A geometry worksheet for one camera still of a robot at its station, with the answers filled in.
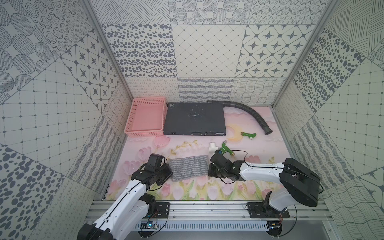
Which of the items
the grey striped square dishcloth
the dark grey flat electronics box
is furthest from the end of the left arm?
the dark grey flat electronics box

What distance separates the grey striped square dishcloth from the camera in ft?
2.81

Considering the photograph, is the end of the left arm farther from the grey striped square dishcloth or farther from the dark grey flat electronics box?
the dark grey flat electronics box

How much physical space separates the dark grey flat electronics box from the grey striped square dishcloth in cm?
18

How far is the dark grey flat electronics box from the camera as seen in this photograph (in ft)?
3.38
